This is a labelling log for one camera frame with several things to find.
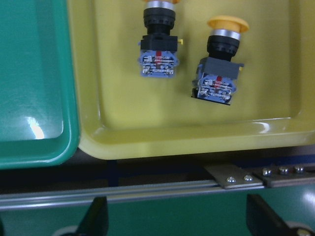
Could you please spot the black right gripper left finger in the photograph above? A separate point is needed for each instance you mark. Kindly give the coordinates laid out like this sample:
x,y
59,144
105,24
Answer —
x,y
95,221

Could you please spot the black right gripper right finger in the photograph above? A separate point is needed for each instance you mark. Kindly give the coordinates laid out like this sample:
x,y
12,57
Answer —
x,y
262,220

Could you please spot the yellow push button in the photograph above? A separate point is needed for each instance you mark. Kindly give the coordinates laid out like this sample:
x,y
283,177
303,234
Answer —
x,y
216,74
158,48

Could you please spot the green conveyor belt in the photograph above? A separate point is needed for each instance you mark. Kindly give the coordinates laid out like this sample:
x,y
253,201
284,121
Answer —
x,y
154,200

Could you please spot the green plastic tray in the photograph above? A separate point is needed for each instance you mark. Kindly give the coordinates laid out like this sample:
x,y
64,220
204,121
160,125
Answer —
x,y
39,124

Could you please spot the yellow plastic tray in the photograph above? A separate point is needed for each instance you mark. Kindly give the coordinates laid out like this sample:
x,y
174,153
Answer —
x,y
124,115

